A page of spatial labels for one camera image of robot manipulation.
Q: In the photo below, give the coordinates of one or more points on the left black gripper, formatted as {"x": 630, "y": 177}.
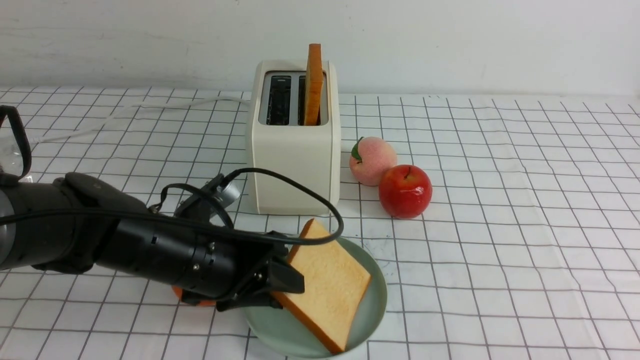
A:
{"x": 237, "y": 266}

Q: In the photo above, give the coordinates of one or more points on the toast slice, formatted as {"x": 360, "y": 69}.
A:
{"x": 313, "y": 85}
{"x": 334, "y": 285}

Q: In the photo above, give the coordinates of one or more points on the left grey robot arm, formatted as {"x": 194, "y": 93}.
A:
{"x": 79, "y": 221}

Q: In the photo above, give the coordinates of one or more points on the light green plate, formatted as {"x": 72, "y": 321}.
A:
{"x": 281, "y": 332}

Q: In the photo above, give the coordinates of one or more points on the orange persimmon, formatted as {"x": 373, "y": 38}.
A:
{"x": 195, "y": 295}

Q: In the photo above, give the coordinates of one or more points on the cream white toaster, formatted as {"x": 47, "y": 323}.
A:
{"x": 276, "y": 137}

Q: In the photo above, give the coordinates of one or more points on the red apple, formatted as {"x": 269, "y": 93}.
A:
{"x": 405, "y": 191}

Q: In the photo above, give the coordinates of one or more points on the pink peach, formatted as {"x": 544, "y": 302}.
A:
{"x": 370, "y": 158}

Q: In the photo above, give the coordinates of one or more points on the white checkered tablecloth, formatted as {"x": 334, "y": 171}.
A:
{"x": 528, "y": 250}

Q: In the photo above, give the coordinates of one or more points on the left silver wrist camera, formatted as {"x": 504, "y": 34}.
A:
{"x": 212, "y": 200}

